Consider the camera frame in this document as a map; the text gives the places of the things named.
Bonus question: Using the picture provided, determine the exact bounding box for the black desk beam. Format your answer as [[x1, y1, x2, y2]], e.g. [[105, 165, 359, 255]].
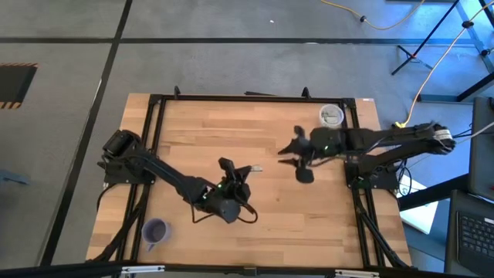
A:
[[397, 172, 470, 212]]

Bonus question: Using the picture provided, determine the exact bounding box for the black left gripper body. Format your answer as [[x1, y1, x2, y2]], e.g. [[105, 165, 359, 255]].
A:
[[200, 179, 251, 224]]

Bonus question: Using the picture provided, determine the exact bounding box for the black tripod stand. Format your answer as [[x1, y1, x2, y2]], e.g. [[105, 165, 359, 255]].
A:
[[391, 0, 494, 103]]

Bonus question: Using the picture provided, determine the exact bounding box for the white paper box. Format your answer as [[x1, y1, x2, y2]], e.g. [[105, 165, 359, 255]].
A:
[[397, 174, 440, 236]]

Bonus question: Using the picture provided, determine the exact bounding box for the blue floor object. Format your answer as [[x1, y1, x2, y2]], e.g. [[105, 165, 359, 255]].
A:
[[0, 168, 31, 187]]

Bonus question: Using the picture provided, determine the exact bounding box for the black aluminium table frame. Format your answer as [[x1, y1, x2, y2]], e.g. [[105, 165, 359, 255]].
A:
[[86, 85, 412, 278]]

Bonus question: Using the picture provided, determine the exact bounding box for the clear plastic cup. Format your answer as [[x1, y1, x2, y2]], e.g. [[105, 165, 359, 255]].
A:
[[319, 103, 345, 129]]

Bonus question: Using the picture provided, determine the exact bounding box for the silver metal bracket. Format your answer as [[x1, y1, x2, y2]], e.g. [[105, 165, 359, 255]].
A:
[[333, 269, 380, 278], [120, 265, 166, 275]]

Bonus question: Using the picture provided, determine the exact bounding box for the black cable bundle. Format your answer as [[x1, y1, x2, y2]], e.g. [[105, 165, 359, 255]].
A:
[[393, 129, 474, 194]]

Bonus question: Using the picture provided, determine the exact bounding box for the purple mug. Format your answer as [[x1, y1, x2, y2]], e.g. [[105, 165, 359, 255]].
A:
[[140, 218, 172, 253]]

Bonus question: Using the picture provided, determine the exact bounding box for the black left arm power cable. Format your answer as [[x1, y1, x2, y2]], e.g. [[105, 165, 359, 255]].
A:
[[95, 183, 117, 212]]

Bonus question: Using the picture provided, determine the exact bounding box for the black laptop keyboard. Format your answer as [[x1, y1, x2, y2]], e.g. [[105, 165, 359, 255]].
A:
[[443, 188, 494, 277]]

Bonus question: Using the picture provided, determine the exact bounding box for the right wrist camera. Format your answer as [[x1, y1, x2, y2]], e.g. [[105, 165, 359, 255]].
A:
[[292, 124, 308, 144]]

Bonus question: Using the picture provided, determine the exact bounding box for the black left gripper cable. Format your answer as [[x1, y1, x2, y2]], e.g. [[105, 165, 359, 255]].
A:
[[235, 202, 259, 225]]

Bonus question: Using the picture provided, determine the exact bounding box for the white cable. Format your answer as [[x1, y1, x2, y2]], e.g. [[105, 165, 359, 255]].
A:
[[455, 121, 494, 146]]

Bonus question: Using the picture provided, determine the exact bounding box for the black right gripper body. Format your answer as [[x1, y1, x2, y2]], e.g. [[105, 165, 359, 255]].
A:
[[295, 126, 346, 185]]

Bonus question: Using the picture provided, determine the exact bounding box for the hazard striped floor hatch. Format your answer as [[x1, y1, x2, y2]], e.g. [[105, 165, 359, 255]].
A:
[[0, 63, 39, 110]]

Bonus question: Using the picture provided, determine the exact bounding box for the orange extension cable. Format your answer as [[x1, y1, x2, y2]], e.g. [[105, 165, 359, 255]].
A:
[[318, 0, 426, 31], [401, 0, 494, 127]]

